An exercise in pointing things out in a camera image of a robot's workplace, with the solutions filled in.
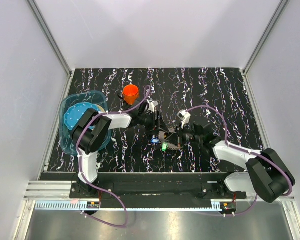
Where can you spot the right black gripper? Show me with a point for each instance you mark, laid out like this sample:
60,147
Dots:
174,139

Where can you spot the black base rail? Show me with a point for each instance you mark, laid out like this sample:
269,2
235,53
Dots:
202,185

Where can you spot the green capped key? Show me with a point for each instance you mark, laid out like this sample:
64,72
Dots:
164,147

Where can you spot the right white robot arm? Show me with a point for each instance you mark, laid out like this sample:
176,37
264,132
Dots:
265,173

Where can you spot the orange plastic cup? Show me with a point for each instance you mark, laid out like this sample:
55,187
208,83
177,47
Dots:
129,94

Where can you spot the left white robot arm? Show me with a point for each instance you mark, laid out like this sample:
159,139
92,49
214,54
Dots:
89,133

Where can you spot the blue dotted plate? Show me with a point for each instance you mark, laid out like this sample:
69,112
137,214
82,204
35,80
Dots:
75,112

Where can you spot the clear blue plastic bin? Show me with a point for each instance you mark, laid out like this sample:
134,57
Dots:
65,139

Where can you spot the right aluminium frame post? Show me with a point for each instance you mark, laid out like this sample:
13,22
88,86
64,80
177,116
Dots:
266,34

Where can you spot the left aluminium frame post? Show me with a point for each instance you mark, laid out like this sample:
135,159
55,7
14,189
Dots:
33,6

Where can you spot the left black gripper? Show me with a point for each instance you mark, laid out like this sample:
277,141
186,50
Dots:
154,124

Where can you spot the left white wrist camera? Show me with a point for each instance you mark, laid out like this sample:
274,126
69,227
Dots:
152,106

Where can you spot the aluminium frame post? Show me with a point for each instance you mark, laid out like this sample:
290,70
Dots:
266,34
33,6

